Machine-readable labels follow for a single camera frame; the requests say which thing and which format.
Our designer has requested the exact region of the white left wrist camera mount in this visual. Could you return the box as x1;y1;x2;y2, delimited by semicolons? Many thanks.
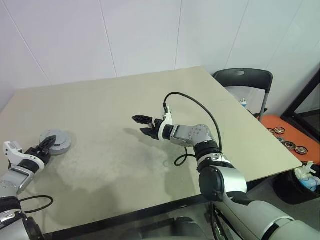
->
2;141;46;172

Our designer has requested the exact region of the white crumpled tissue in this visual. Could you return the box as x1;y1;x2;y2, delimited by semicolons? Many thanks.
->
293;161;316;180

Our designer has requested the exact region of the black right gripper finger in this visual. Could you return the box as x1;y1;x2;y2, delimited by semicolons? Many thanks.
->
138;127;157;140
131;114;155;126

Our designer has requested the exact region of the dark grey rounded shape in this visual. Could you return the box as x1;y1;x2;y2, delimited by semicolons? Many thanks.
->
174;216;213;240

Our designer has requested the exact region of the dark grey folding chair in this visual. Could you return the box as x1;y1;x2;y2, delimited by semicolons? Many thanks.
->
212;67;274;123

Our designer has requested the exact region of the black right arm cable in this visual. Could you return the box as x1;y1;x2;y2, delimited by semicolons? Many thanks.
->
162;91;224;167

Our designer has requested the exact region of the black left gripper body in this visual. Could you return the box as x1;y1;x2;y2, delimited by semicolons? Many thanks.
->
23;146;51;164

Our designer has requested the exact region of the orange tray with wheels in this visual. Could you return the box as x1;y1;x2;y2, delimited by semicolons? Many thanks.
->
259;114;320;163

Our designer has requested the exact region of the grey motor stator housing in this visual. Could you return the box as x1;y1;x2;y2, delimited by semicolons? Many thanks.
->
48;138;74;157

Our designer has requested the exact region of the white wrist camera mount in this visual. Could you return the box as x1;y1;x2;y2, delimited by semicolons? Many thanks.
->
159;105;174;142
2;141;46;172

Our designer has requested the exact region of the grey round plate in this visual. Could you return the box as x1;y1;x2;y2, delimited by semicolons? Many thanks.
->
39;129;73;150

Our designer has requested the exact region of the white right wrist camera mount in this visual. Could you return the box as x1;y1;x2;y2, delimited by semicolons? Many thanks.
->
159;105;174;142

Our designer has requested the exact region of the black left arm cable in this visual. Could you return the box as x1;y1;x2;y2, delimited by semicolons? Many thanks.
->
17;195;54;214

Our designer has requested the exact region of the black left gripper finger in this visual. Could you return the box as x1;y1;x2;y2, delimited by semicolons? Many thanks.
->
37;134;58;152
40;149;53;164

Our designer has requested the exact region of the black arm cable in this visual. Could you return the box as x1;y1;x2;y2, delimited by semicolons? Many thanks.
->
162;91;224;167
17;195;54;214

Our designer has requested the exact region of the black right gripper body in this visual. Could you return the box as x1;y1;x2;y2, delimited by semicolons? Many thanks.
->
149;118;165;141

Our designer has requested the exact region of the blue packaging scrap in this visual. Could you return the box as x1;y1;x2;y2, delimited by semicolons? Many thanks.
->
298;176;320;192

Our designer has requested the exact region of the black trash bin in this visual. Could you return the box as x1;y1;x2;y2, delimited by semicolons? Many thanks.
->
272;166;320;206

